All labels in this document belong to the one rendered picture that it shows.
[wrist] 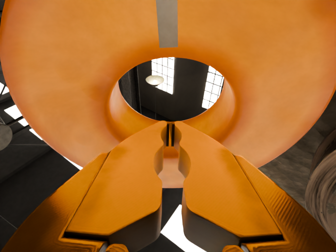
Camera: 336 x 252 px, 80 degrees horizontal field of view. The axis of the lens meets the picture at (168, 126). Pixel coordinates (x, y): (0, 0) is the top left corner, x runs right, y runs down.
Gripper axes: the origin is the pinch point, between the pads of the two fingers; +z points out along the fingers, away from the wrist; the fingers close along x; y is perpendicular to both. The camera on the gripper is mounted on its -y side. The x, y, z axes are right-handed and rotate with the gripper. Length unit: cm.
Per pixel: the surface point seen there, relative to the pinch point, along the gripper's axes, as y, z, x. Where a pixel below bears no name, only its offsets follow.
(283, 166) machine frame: 31, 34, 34
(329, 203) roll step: 22.4, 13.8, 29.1
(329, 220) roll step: 26.7, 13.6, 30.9
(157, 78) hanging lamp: 176, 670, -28
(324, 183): 19.4, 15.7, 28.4
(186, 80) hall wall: 218, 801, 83
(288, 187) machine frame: 38, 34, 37
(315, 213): 28.4, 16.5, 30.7
